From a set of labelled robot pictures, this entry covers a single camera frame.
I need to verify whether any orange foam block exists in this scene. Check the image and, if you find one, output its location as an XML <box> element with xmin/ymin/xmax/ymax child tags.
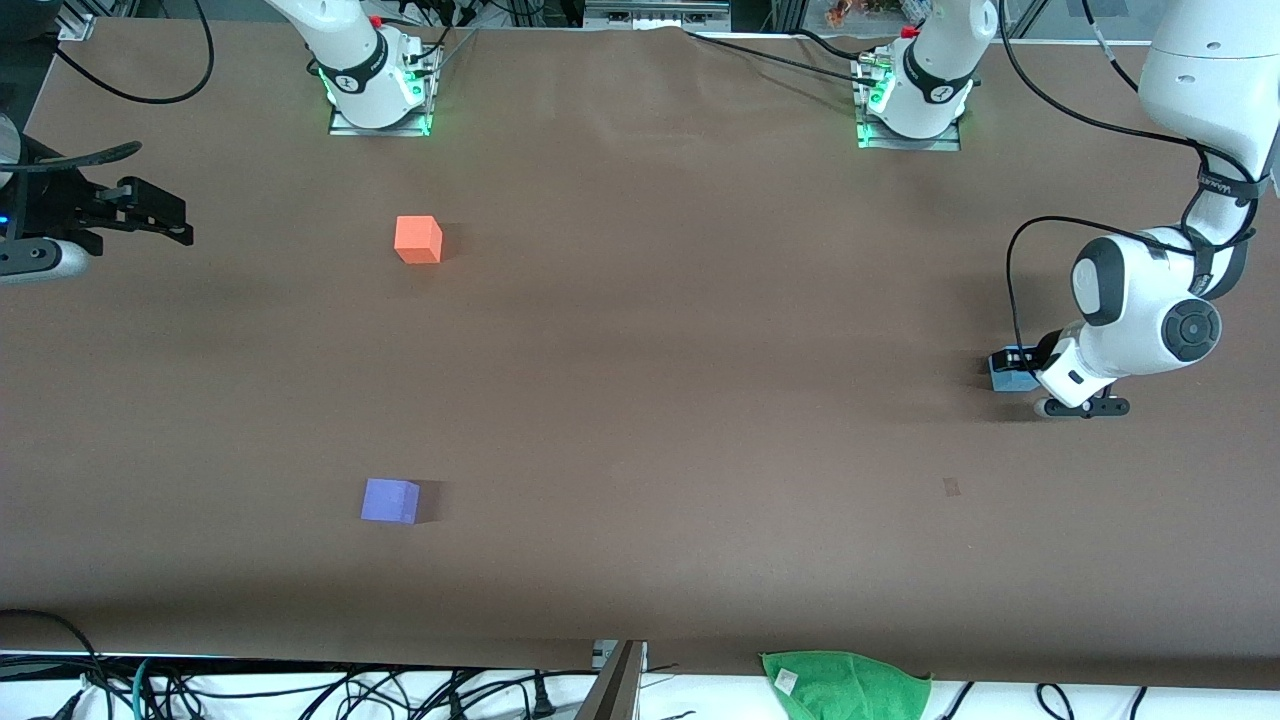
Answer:
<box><xmin>394</xmin><ymin>215</ymin><xmax>444</xmax><ymax>265</ymax></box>

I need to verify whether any black looped cable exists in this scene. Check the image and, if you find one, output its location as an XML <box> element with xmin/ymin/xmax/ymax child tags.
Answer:
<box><xmin>0</xmin><ymin>610</ymin><xmax>113</xmax><ymax>720</ymax></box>

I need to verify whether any black base cable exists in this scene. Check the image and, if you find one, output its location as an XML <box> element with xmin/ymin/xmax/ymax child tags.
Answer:
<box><xmin>685</xmin><ymin>28</ymin><xmax>883</xmax><ymax>87</ymax></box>

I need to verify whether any light blue foam block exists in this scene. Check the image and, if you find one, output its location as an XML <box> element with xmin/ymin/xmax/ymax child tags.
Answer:
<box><xmin>988</xmin><ymin>347</ymin><xmax>1043</xmax><ymax>393</ymax></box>

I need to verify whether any brown table cover sheet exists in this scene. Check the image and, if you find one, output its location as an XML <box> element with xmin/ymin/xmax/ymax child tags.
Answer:
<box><xmin>0</xmin><ymin>18</ymin><xmax>1280</xmax><ymax>691</ymax></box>

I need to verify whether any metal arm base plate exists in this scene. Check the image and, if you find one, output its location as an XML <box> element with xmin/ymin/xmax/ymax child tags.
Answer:
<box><xmin>328</xmin><ymin>45</ymin><xmax>441</xmax><ymax>138</ymax></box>
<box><xmin>852</xmin><ymin>55</ymin><xmax>963</xmax><ymax>152</ymax></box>

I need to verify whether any grey metal post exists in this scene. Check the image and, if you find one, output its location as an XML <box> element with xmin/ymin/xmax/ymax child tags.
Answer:
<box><xmin>575</xmin><ymin>640</ymin><xmax>646</xmax><ymax>720</ymax></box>

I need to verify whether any purple foam block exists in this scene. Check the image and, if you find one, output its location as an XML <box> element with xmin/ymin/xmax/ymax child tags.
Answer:
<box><xmin>360</xmin><ymin>478</ymin><xmax>422</xmax><ymax>525</ymax></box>

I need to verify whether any green cloth with white label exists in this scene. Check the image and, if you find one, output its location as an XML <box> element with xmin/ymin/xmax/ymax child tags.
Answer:
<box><xmin>760</xmin><ymin>650</ymin><xmax>933</xmax><ymax>720</ymax></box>

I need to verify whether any grey electronics box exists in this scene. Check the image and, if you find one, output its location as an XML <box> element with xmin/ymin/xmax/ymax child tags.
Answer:
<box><xmin>585</xmin><ymin>0</ymin><xmax>731</xmax><ymax>31</ymax></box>

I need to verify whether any small orange toy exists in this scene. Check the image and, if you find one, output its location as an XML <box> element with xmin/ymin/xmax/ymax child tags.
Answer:
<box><xmin>825</xmin><ymin>0</ymin><xmax>921</xmax><ymax>29</ymax></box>

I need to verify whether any aluminium frame corner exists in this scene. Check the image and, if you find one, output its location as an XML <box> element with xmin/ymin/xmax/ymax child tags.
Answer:
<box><xmin>55</xmin><ymin>0</ymin><xmax>101</xmax><ymax>41</ymax></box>

